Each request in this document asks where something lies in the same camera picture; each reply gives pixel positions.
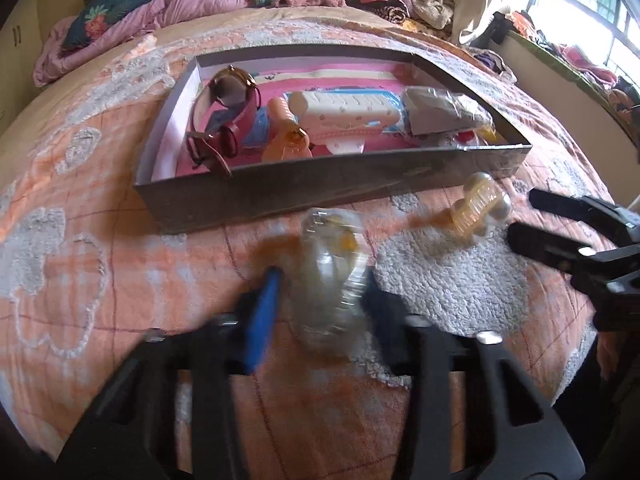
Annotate clear bag with yellow item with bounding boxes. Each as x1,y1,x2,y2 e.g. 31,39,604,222
291,208,371,356

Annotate pearl hair clip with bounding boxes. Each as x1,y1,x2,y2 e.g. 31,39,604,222
409,171,514,248

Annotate white wavy hair comb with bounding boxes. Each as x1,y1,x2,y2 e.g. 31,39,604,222
288,89,405,155

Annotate clear bag with jewelry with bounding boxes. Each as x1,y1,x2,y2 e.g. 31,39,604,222
401,86,494,136

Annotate clothes on window sill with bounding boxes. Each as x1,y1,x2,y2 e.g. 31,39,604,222
488,11,639,148

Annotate red item in bag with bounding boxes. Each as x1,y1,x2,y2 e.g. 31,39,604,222
445,130,478,148

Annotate small blue box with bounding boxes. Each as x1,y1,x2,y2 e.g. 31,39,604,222
208,107,269,148

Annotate shallow grey cardboard box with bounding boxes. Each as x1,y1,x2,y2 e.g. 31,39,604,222
134,44,532,234

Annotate orange patterned quilt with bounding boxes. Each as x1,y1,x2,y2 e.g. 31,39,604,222
1,8,608,455

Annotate pink children's book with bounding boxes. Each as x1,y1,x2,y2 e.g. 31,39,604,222
153,60,413,180

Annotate bag of clothes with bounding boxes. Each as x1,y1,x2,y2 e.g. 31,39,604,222
466,47,518,84

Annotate window with grille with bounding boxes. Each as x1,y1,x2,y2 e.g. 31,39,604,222
526,0,639,84

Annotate pink blanket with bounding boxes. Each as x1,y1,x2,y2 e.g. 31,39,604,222
32,0,250,88

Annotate dark floral pillow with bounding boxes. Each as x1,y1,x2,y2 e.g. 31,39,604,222
62,0,151,52

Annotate cream wardrobe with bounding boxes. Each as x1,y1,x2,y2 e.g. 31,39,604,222
0,0,42,132

